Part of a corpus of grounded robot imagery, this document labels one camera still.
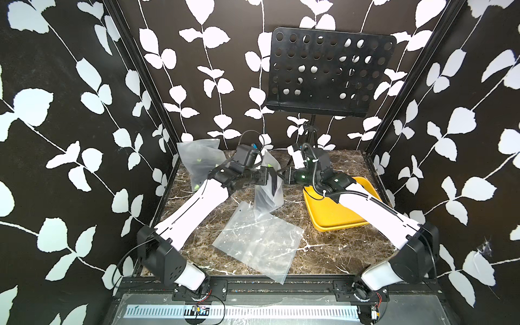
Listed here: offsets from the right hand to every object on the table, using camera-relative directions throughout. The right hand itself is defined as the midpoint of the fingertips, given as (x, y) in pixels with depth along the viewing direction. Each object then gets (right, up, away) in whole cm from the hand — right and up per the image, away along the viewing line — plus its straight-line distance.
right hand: (274, 170), depth 75 cm
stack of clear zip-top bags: (-3, -32, +11) cm, 34 cm away
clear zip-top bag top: (-41, +8, +39) cm, 57 cm away
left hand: (-2, 0, +2) cm, 3 cm away
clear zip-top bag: (-2, -10, -2) cm, 11 cm away
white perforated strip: (-11, -50, -5) cm, 52 cm away
